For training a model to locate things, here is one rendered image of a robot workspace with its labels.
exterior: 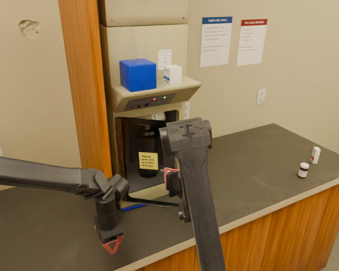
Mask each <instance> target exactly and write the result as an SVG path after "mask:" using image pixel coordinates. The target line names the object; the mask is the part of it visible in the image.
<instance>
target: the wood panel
mask: <svg viewBox="0 0 339 271"><path fill-rule="evenodd" d="M58 4H59V11H60V19H61V26H62V34H63V41H64V46H65V53H66V61H67V68H68V76H69V83H70V90H71V95H72V102H73V110H74V117H75V125H76V132H77V139H78V144H79V151H80V159H81V166H82V168H84V169H86V168H92V169H98V170H100V171H102V172H103V174H104V175H105V178H106V179H108V178H109V177H111V176H112V169H111V157H110V146H109V133H108V122H107V110H106V103H105V91H104V79H103V67H102V56H101V44H100V32H99V25H98V13H97V1H96V0H58Z"/></svg>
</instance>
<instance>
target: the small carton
mask: <svg viewBox="0 0 339 271"><path fill-rule="evenodd" d="M181 73H182V67H180V66H177V65H169V66H164V82H166V83H168V84H178V83H181Z"/></svg>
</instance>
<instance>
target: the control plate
mask: <svg viewBox="0 0 339 271"><path fill-rule="evenodd" d="M176 94H177V93H175V94H168V95H161V96H154V97H148V98H141V99H134V100H130V101H129V102H128V104H127V106H126V108H125V110H124V111H129V110H134V109H141V108H147V107H151V106H157V105H163V104H169V103H170V102H171V100H172V99H173V98H174V96H175V95H176ZM164 97H166V98H164ZM155 98H156V99H155ZM153 99H155V100H153ZM164 101H166V103H165V102H164ZM158 102H160V104H159V103H158ZM147 103H149V105H148V106H144V105H145V104H147ZM153 103H154V105H153ZM139 105H140V106H141V107H139V108H138V107H137V106H139ZM130 107H132V108H130Z"/></svg>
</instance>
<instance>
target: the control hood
mask: <svg viewBox="0 0 339 271"><path fill-rule="evenodd" d="M201 85H202V83H200V82H198V81H196V80H194V79H191V78H189V77H186V76H184V77H181V83H178V84H168V83H166V82H164V79H162V80H157V88H156V89H150V90H143V91H135V92H130V91H128V90H127V89H126V88H124V87H123V86H122V85H113V86H112V87H111V89H112V103H113V111H114V112H115V113H119V112H125V111H124V110H125V108H126V106H127V104H128V102H129V101H130V100H134V99H141V98H148V97H154V96H161V95H168V94H175V93H177V94H176V95H175V96H174V98H173V99H172V100H171V102H170V103H169V104H172V103H178V102H184V101H188V100H189V99H190V98H191V97H192V96H193V95H194V94H195V93H196V91H197V90H198V89H199V87H200V86H201ZM141 109H144V108H141ZM135 110H137V109H135ZM129 111H131V110H129Z"/></svg>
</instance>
